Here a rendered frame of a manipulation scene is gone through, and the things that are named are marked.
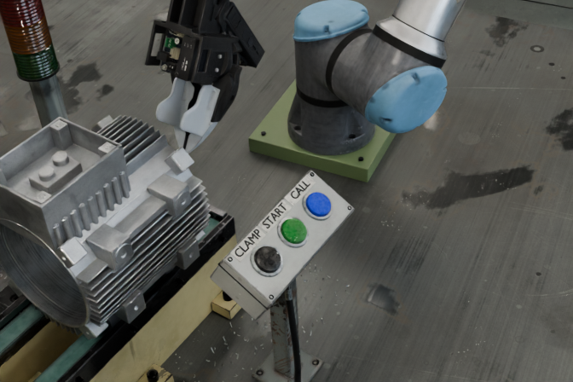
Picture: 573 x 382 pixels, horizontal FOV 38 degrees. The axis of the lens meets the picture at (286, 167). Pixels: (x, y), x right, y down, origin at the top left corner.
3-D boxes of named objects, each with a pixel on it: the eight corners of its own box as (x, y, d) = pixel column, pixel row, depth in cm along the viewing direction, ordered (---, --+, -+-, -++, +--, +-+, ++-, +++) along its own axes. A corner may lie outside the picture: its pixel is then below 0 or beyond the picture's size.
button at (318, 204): (316, 226, 95) (322, 219, 93) (297, 208, 95) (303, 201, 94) (330, 211, 97) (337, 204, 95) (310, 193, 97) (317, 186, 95)
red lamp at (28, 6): (22, 31, 117) (14, 3, 114) (-7, 20, 119) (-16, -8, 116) (54, 13, 120) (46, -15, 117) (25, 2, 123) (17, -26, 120)
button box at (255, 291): (256, 322, 90) (273, 304, 86) (207, 278, 91) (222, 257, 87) (338, 227, 101) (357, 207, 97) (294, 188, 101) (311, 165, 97)
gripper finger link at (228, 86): (189, 113, 99) (205, 43, 97) (198, 113, 101) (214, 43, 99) (221, 126, 97) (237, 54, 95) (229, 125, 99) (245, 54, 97)
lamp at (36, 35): (30, 59, 120) (22, 31, 117) (2, 48, 122) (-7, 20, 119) (60, 40, 123) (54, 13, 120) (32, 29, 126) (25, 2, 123)
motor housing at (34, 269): (112, 362, 97) (78, 249, 85) (3, 295, 106) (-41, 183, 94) (219, 257, 110) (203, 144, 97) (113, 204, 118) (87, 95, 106)
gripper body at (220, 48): (141, 70, 95) (163, -37, 92) (187, 70, 102) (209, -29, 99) (193, 89, 92) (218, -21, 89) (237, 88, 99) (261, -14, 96)
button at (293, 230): (292, 253, 92) (298, 246, 90) (271, 235, 92) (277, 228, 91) (306, 237, 94) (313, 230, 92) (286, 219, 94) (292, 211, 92)
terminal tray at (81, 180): (58, 257, 89) (43, 209, 85) (-8, 221, 94) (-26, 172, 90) (135, 193, 97) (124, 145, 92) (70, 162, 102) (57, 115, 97)
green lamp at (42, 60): (37, 85, 122) (30, 59, 120) (9, 73, 125) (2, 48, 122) (66, 66, 126) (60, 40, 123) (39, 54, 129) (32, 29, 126)
